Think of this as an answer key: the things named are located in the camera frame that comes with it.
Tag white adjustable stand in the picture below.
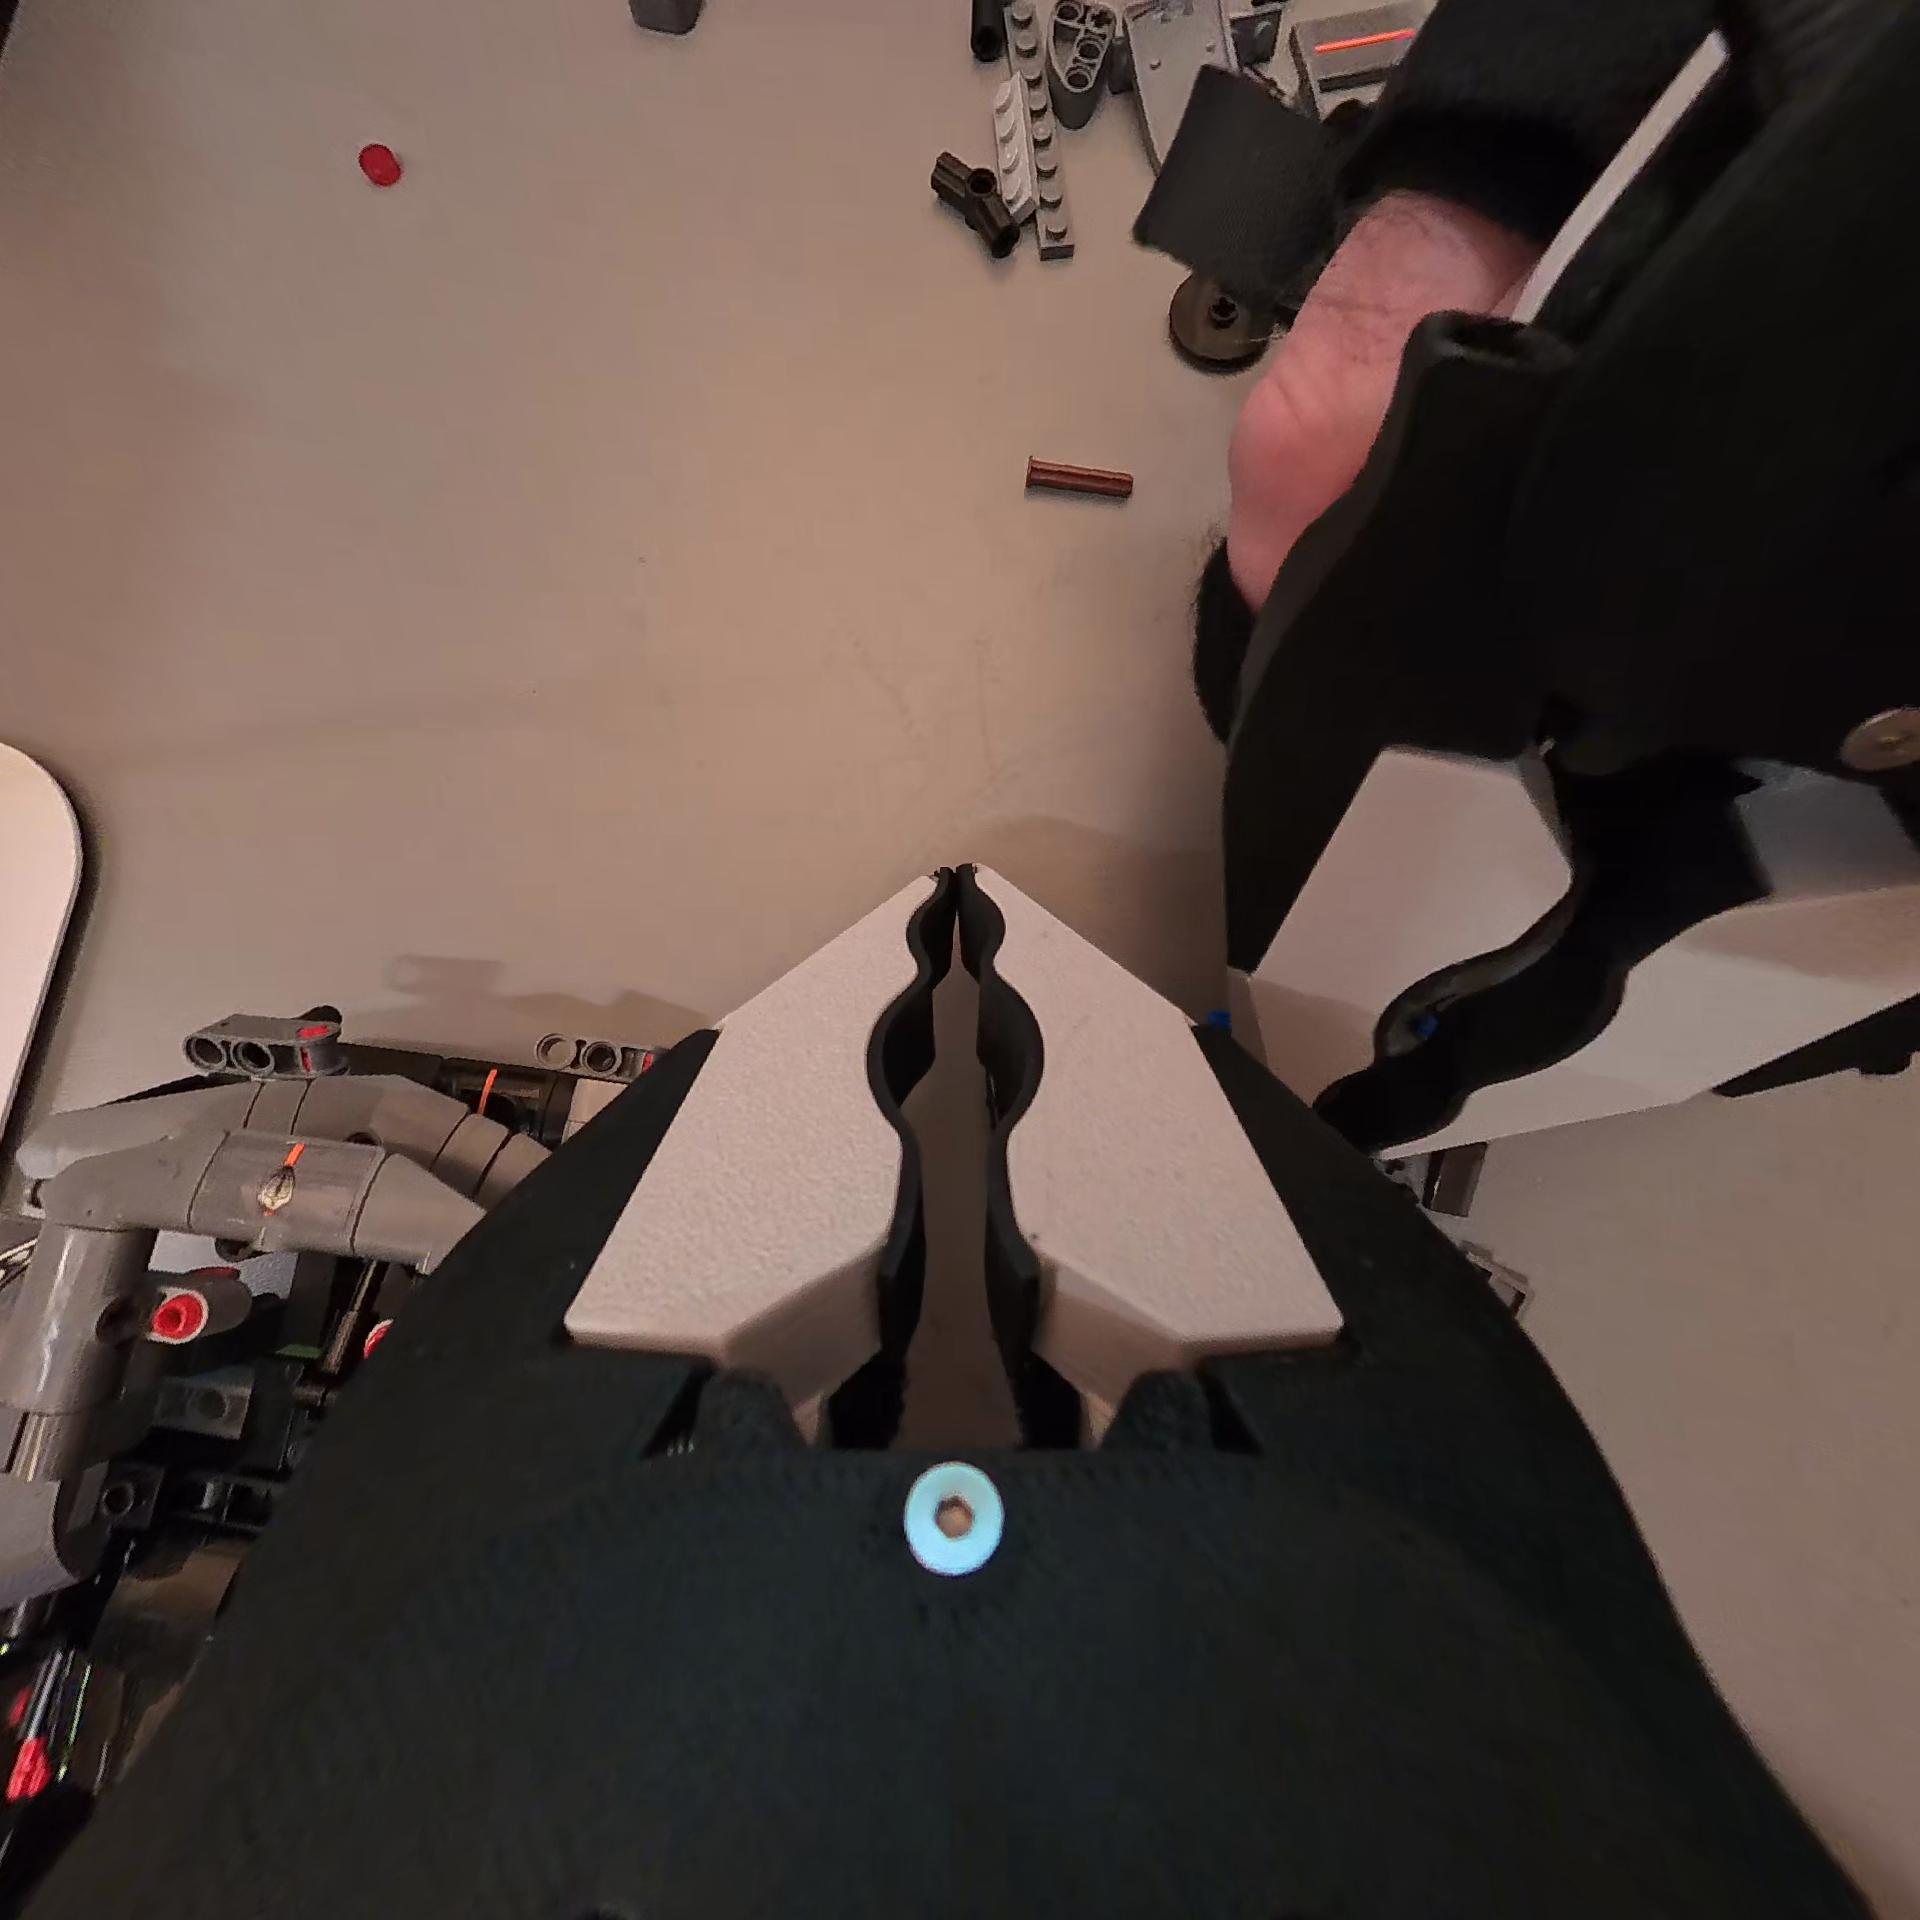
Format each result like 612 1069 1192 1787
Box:
0 741 87 1134

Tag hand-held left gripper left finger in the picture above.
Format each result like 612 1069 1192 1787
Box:
564 869 960 1449

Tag black lego pin connector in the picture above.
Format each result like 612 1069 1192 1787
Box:
930 149 1024 260

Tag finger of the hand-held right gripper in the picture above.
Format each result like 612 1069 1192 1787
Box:
1228 747 1620 1133
1350 763 1920 1160

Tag light grey studded lego plate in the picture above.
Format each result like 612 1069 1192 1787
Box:
987 79 1040 216

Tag grey lego wedge plate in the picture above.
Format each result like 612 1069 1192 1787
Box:
1122 0 1245 167

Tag grey lego car model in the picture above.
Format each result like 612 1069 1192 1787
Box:
0 1003 670 1823

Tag person's right hand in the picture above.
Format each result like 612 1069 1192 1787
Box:
1228 191 1551 606

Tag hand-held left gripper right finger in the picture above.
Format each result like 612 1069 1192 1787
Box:
958 864 1347 1449

